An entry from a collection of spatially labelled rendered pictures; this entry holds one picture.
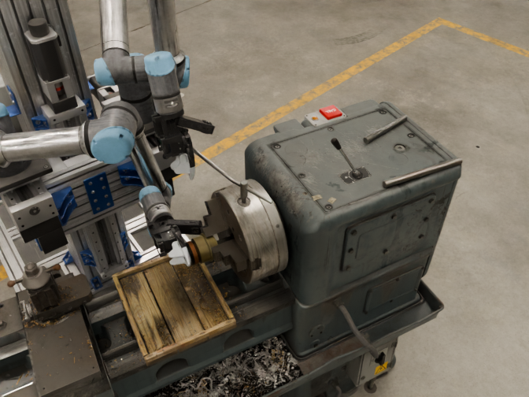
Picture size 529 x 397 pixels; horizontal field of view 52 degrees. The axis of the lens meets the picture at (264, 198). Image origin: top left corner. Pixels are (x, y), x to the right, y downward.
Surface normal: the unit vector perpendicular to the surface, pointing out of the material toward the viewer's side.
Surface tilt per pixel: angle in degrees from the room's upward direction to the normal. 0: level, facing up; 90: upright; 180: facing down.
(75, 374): 0
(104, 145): 89
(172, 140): 71
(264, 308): 0
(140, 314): 0
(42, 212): 90
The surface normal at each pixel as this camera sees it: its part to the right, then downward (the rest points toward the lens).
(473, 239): 0.00, -0.72
